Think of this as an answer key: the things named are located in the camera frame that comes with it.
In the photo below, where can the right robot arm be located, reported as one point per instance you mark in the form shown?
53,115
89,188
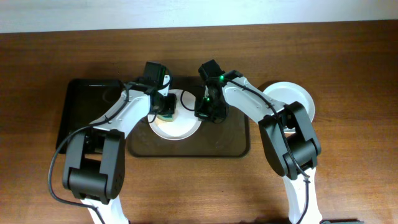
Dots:
290,144

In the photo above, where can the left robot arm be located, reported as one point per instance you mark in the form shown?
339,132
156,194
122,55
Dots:
94,167

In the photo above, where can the brown plastic serving tray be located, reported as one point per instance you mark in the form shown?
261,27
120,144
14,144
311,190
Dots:
229,139

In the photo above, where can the white plate top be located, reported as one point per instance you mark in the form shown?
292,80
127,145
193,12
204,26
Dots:
183,125

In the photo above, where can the black rectangular tray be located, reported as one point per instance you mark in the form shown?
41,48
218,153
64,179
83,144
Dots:
87,100

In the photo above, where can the white plate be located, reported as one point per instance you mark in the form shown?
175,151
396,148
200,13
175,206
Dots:
288,92
183,125

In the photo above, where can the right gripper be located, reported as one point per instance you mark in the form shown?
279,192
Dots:
203,114

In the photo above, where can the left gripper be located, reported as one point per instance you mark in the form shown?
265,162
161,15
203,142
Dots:
172,106

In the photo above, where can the green yellow sponge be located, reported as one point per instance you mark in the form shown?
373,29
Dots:
164,118

